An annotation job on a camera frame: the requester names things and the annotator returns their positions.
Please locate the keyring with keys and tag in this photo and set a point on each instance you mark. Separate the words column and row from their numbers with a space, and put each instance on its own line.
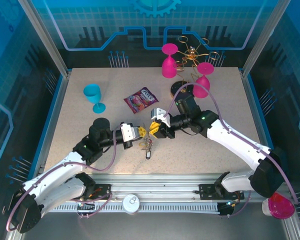
column 148, row 155

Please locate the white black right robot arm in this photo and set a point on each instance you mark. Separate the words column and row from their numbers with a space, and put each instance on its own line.
column 235, row 142

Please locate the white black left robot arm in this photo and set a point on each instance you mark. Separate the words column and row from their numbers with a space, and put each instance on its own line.
column 55, row 172

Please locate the pink plastic goblet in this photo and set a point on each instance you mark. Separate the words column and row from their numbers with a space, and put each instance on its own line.
column 168, row 67
column 201, row 86

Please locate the purple candy packet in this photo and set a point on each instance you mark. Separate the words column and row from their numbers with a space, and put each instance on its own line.
column 141, row 100

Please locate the blue plastic goblet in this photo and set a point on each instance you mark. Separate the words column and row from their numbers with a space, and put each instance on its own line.
column 92, row 93

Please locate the silver tin can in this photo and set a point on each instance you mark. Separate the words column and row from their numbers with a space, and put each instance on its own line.
column 131, row 203

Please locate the white plastic cup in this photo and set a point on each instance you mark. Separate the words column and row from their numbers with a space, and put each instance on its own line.
column 265, row 207

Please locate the pink plastic bowl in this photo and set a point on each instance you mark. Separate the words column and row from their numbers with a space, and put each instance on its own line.
column 281, row 207

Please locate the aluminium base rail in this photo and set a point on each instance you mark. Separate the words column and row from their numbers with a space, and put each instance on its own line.
column 152, row 185

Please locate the aluminium frame post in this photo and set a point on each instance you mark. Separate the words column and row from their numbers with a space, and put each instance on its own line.
column 48, row 42
column 264, row 37

